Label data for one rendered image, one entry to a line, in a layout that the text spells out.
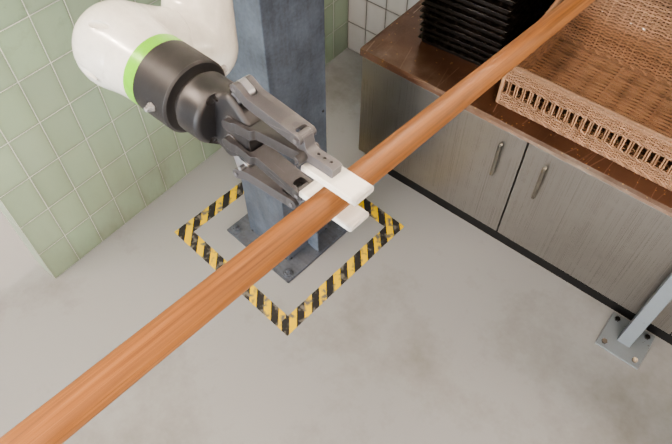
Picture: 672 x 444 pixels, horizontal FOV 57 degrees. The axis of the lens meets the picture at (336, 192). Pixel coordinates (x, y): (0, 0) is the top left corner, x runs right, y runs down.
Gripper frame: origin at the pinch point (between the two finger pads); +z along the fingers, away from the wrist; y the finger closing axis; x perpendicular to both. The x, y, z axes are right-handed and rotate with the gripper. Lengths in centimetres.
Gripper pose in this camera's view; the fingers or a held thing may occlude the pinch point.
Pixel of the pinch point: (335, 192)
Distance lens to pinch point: 61.6
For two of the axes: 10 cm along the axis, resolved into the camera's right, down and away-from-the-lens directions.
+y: -0.9, 6.9, 7.2
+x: -6.4, 5.1, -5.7
